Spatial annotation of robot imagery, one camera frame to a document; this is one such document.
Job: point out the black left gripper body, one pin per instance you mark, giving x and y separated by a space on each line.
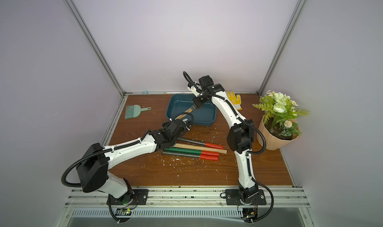
164 126

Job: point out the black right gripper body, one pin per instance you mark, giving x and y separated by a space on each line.
198 101

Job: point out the wooden handle small hoe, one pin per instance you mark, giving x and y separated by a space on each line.
185 113

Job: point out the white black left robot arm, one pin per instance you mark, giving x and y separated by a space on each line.
91 172

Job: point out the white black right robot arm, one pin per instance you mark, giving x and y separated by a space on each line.
244 139

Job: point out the green tool red grip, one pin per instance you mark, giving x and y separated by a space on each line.
191 151

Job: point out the grey tool red grip lower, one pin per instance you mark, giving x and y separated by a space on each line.
203 157

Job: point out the grey tool red grip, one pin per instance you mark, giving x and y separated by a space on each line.
200 143
203 157

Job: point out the yellow white work glove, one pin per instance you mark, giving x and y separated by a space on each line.
235 100

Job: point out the grey tool red grip upper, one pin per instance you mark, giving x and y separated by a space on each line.
200 143

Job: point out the green hand brush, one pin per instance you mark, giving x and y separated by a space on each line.
133 111

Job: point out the green artificial flower plant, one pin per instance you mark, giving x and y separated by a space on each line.
280 112

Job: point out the tan ribbed flower pot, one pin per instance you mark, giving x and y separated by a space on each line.
272 142

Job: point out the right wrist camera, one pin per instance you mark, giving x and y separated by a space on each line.
194 89

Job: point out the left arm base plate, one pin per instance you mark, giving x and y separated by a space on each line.
133 197

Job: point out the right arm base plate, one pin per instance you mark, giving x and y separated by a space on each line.
235 197

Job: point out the aluminium front rail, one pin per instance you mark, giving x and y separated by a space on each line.
216 202

